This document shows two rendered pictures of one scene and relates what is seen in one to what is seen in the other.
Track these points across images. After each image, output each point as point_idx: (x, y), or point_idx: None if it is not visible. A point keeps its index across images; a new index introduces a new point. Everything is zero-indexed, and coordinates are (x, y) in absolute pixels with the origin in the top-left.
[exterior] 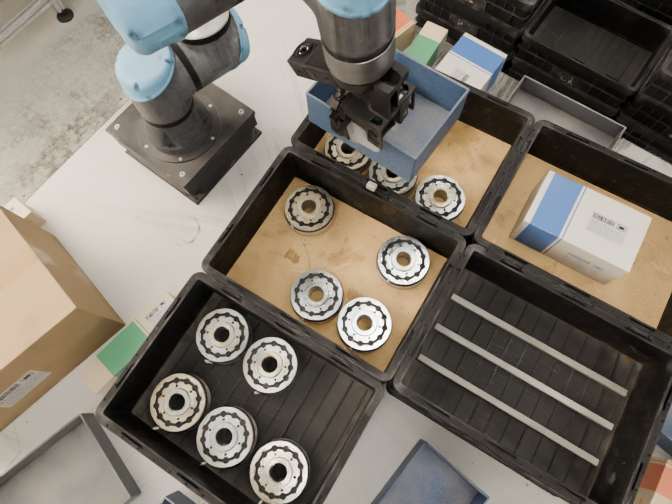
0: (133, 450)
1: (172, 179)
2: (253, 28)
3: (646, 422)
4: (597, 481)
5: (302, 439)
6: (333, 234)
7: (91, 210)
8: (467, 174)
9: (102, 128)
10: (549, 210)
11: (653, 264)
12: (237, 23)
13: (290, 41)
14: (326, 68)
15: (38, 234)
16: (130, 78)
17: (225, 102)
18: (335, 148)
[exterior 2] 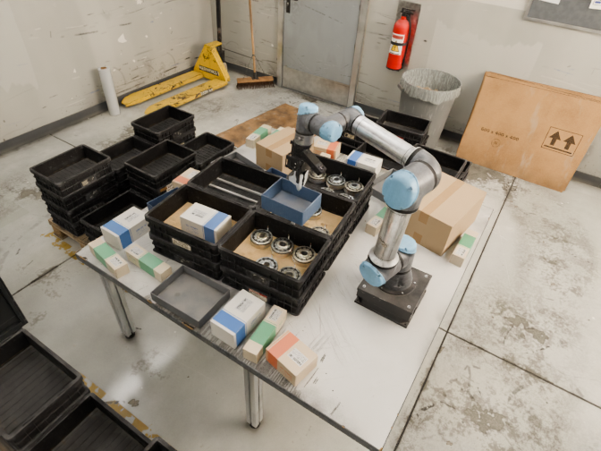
0: (371, 199)
1: None
2: (379, 370)
3: (204, 174)
4: (218, 174)
5: (311, 183)
6: None
7: (429, 266)
8: (246, 251)
9: (447, 304)
10: (220, 218)
11: (174, 222)
12: (365, 261)
13: (350, 361)
14: (312, 153)
15: (437, 237)
16: (404, 234)
17: (374, 291)
18: (309, 253)
